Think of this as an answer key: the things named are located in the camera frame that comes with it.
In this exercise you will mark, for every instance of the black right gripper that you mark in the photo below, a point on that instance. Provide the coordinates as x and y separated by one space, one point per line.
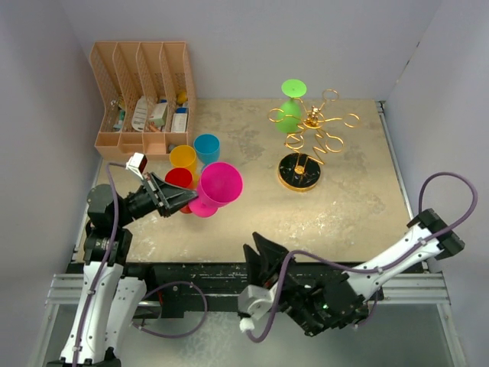
267 263

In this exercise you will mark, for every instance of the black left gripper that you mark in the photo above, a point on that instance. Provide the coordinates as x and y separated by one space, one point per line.
168 194

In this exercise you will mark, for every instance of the red wine glass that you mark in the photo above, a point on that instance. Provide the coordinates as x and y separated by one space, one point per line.
180 177

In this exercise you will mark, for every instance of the yellow wine glass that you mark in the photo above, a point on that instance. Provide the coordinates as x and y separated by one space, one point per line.
184 156

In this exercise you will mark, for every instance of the pink wine glass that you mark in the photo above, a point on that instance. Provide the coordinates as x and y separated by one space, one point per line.
219 185

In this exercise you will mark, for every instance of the blue wine glass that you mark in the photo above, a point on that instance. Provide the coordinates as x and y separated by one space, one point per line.
207 147

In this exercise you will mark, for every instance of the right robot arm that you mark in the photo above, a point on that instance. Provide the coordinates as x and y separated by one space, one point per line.
342 299

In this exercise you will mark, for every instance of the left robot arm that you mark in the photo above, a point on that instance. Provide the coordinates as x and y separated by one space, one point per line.
109 297

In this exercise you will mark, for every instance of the green wine glass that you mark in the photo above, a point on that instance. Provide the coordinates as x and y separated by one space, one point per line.
290 113

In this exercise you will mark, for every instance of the white blister pack box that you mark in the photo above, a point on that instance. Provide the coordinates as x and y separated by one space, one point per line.
180 120

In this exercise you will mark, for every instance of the white medicine box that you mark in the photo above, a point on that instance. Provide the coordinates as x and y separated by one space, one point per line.
158 116

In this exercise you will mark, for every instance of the yellow small object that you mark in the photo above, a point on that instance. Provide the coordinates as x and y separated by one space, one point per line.
182 98

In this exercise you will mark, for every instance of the peach desk organizer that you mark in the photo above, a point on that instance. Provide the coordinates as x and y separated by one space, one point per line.
148 94

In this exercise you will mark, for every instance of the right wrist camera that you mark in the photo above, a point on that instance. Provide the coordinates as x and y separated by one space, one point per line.
253 303

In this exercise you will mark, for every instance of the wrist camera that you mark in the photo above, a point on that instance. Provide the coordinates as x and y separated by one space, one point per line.
136 164
253 303

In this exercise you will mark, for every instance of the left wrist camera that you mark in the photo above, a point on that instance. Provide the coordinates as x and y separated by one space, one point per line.
136 164

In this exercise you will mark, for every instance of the gold wire glass rack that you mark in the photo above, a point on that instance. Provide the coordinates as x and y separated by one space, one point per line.
301 169

